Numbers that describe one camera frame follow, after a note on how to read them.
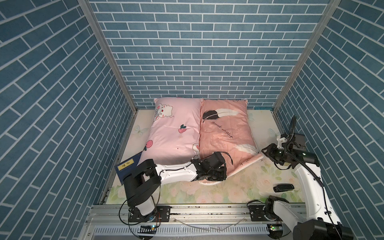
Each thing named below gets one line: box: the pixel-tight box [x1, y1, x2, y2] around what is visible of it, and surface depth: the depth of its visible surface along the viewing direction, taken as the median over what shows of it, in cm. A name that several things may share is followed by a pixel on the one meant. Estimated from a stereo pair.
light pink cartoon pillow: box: [138, 98, 201, 165], surface depth 95 cm
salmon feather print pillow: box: [199, 98, 264, 175], surface depth 99 cm
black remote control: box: [273, 184, 295, 193], surface depth 82 cm
